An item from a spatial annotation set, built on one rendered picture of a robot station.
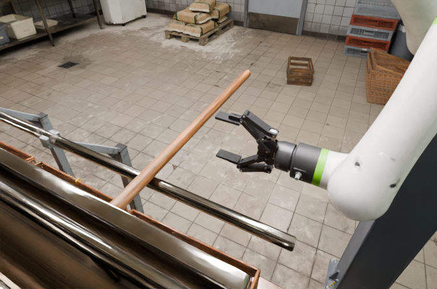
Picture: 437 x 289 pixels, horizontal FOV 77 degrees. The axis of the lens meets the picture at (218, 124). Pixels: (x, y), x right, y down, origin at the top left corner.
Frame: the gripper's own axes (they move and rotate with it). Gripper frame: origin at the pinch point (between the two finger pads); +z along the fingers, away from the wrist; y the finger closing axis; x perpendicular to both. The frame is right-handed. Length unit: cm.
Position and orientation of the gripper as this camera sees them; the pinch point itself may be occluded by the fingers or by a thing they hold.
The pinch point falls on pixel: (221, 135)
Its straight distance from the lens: 76.6
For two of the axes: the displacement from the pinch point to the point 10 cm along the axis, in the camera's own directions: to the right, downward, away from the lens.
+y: 0.1, 8.0, 6.0
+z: -8.9, -2.7, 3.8
